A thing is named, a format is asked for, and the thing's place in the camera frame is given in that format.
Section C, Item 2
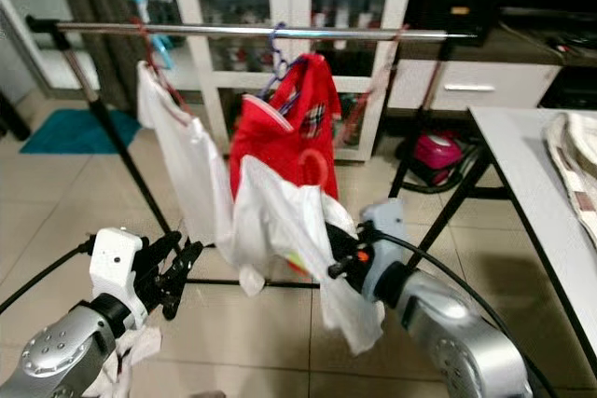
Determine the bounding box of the plain white shirt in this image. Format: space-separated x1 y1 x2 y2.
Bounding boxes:
136 59 239 250

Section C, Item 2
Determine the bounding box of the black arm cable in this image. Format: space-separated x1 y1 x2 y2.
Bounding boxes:
0 236 99 315
387 228 561 398

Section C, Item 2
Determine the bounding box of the white printed shirt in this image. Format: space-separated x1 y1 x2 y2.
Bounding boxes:
229 154 385 356

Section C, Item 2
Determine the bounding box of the light blue hanger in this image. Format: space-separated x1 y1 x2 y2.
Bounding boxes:
131 0 176 73

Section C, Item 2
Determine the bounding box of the black table leg frame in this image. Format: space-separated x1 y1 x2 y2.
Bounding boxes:
387 148 597 380

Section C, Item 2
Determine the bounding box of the black and silver clothes rack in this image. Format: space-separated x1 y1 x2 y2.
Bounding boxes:
26 16 491 289

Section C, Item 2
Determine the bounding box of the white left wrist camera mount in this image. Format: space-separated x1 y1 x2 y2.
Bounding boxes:
89 226 150 317

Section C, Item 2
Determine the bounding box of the red shirt with white collar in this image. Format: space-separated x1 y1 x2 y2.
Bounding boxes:
229 51 341 201

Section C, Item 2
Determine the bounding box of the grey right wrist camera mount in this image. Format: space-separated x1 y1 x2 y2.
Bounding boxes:
356 197 411 304

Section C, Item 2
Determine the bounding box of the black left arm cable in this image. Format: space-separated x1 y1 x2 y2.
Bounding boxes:
0 236 99 315

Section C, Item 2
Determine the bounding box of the crumpled white cloth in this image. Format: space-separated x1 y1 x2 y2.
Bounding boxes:
98 323 167 391

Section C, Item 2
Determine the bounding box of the low white drawer unit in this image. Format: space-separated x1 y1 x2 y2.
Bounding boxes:
384 57 565 114

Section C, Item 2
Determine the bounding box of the pink and black vacuum cleaner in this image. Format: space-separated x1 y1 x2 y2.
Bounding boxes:
394 130 467 192

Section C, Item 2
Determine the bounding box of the teal floor mat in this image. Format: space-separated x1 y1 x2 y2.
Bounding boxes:
19 107 122 156

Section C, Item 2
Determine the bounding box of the purple hanger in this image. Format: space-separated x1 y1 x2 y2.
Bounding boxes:
265 21 304 117

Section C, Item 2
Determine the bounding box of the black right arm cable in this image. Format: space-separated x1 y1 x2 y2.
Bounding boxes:
387 228 561 398

